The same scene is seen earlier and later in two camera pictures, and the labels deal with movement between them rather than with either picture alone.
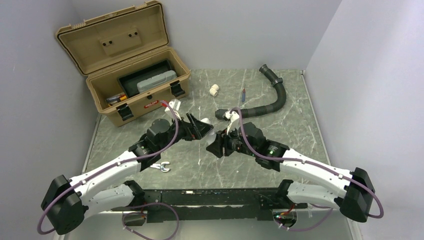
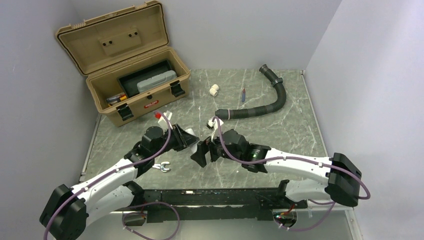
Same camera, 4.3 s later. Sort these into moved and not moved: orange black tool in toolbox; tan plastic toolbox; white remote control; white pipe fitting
Moved: white remote control
Not moved: orange black tool in toolbox; white pipe fitting; tan plastic toolbox
